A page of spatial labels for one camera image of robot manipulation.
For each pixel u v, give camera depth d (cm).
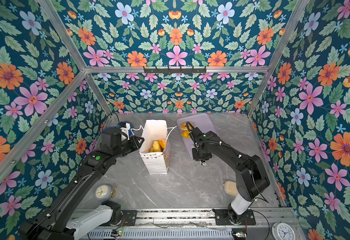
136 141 65
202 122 116
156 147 86
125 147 61
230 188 80
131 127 69
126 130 67
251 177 44
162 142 91
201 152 73
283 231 68
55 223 38
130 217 74
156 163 77
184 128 104
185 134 104
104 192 78
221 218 73
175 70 93
